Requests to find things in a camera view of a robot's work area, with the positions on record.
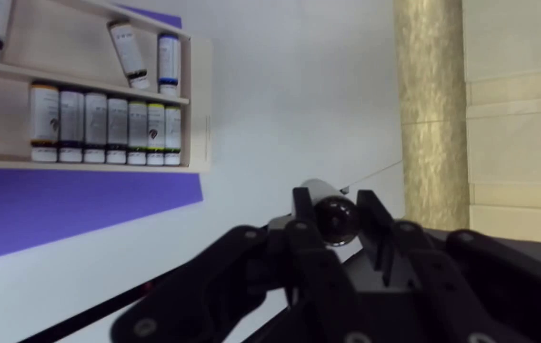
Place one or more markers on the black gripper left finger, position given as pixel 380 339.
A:
pixel 203 300

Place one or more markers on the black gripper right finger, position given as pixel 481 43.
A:
pixel 456 287

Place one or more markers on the white bottle dark cap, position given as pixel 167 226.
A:
pixel 336 215

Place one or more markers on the row bottle one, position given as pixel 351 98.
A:
pixel 172 158

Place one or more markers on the row bottle two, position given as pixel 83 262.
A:
pixel 155 158

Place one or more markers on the row bottle three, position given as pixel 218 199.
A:
pixel 138 135

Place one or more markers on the row bottle four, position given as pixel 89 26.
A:
pixel 117 142

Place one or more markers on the row bottle five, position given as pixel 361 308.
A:
pixel 96 129

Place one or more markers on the row bottle six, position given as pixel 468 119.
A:
pixel 71 137

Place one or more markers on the white bottle bottom left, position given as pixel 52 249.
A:
pixel 171 64

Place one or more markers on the row bottle seven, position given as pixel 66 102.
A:
pixel 45 123

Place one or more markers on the wooden tray with divider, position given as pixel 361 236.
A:
pixel 68 43

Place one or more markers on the purple paper mat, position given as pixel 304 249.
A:
pixel 58 201

